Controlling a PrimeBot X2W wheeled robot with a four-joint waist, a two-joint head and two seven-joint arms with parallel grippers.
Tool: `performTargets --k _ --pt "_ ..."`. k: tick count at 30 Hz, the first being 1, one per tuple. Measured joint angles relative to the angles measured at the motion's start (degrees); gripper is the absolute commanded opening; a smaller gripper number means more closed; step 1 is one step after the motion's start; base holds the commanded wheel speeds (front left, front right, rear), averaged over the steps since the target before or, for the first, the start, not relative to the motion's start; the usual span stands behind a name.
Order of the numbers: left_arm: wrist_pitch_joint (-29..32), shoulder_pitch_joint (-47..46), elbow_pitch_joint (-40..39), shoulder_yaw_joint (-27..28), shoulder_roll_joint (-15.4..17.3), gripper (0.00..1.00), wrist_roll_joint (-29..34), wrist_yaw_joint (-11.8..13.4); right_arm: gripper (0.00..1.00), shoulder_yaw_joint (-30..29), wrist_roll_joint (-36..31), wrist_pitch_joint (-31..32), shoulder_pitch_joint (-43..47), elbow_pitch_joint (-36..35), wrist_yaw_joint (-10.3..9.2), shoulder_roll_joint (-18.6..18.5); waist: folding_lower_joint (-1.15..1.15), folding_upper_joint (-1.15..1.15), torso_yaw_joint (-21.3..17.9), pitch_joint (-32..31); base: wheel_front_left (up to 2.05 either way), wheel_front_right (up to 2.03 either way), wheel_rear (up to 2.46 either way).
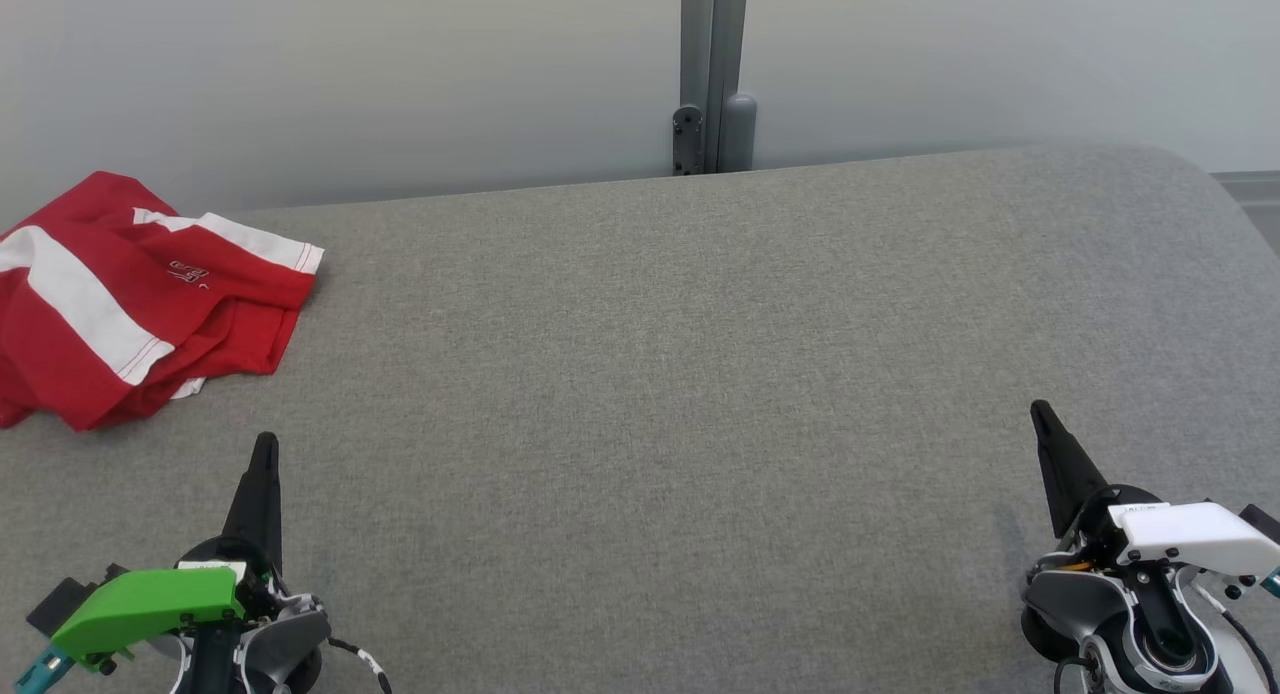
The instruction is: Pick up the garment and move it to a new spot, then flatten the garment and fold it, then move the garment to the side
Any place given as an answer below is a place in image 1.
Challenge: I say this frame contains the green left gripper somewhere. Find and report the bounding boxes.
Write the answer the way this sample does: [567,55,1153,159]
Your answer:
[50,432,283,672]

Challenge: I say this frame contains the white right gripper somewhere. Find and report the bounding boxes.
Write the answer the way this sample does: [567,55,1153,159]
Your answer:
[1030,401,1280,575]

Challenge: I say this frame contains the red shorts with white stripes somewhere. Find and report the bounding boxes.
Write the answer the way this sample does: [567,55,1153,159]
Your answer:
[0,207,326,432]

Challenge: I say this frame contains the thin black white speckled cable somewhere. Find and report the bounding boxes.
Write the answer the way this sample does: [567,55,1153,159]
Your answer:
[325,636,393,694]

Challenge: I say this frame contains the left black cable teal plug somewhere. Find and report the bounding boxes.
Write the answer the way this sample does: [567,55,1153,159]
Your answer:
[15,646,76,694]

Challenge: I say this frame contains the grey wall baseboard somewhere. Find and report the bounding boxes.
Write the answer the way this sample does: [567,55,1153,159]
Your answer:
[1210,171,1280,210]

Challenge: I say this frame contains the grey cylindrical post foot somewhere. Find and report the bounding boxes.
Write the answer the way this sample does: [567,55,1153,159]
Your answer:
[718,92,758,172]

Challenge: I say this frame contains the dark grey post bracket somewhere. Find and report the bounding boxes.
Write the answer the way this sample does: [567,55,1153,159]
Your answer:
[672,104,704,176]

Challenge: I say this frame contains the grey metal partition post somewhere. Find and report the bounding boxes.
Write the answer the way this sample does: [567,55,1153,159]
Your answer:
[680,0,751,175]

